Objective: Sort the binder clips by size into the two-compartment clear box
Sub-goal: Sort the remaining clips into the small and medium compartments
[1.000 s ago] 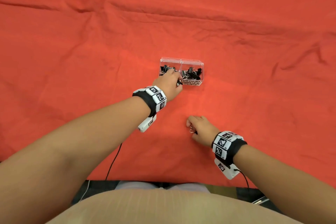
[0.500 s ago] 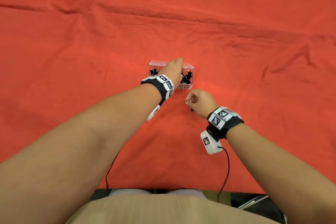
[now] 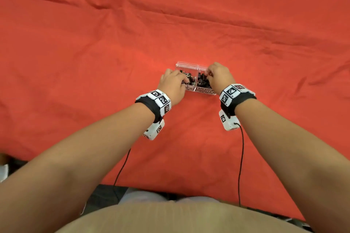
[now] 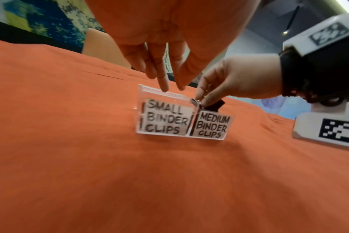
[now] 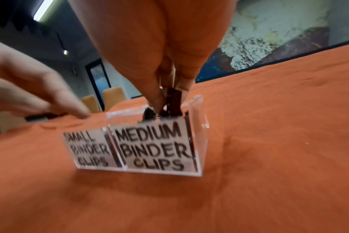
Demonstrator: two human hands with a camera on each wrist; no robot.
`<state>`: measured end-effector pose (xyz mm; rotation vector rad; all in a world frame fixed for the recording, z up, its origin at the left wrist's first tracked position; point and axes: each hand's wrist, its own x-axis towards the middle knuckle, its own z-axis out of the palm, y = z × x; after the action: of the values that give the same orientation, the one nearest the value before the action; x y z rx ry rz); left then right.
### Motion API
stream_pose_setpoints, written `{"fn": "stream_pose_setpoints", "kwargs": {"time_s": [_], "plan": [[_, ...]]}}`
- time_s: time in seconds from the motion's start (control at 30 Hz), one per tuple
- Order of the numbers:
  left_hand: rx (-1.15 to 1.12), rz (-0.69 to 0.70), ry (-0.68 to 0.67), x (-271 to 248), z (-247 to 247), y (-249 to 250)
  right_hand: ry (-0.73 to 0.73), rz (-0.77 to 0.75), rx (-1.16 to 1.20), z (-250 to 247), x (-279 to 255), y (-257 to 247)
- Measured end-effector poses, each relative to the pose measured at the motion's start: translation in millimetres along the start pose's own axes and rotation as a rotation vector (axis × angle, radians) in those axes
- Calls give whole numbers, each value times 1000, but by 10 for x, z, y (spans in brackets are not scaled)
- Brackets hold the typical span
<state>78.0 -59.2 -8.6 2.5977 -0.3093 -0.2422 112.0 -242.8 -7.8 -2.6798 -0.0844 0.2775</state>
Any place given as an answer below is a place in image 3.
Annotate person's right hand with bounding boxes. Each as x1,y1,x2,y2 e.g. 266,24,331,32
204,62,236,95

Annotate person's left hand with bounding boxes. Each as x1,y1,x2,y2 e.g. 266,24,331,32
157,68,190,107

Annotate heap of sorted medium clips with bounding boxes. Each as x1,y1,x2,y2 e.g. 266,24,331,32
197,73,213,88

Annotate heap of sorted small clips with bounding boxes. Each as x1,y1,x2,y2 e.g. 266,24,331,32
179,69,198,86

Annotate clear two-compartment plastic box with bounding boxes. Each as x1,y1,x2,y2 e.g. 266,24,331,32
175,61,217,96

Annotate person's right forearm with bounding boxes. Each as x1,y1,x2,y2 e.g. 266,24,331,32
234,99,350,233

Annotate person's left forearm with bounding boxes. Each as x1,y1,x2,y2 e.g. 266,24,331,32
0,103,156,233

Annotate person's grey trousers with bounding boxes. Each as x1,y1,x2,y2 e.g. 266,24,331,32
117,187,221,205

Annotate person's beige shirt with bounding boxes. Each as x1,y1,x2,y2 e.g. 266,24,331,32
54,201,312,233

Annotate black wristband with marker tags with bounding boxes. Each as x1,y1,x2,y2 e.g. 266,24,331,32
218,83,257,117
135,89,172,123

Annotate red tablecloth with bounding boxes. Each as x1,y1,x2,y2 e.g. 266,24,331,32
0,0,350,221

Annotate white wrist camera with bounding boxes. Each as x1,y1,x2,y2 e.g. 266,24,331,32
218,109,241,131
143,119,166,141

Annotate black cable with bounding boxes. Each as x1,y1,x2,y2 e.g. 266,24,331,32
234,123,244,208
113,148,132,201

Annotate white strap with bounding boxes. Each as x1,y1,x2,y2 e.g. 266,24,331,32
0,164,9,183

